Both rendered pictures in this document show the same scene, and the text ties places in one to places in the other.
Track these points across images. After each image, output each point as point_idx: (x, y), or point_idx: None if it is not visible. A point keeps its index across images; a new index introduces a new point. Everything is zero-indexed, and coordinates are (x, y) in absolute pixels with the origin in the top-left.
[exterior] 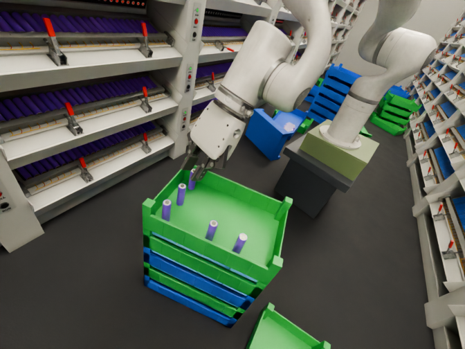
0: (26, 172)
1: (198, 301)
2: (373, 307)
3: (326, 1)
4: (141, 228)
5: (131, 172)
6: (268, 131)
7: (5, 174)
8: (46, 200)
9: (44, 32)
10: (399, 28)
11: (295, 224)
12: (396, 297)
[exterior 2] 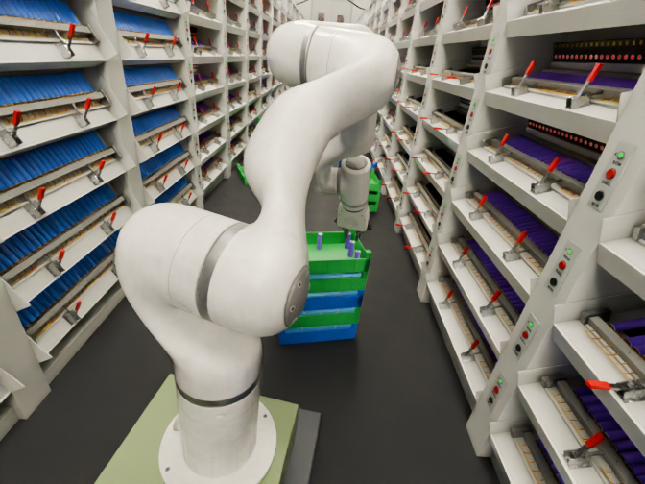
0: None
1: None
2: (130, 376)
3: (336, 137)
4: (383, 330)
5: (455, 363)
6: None
7: (435, 250)
8: (433, 287)
9: (495, 208)
10: (234, 220)
11: None
12: (80, 404)
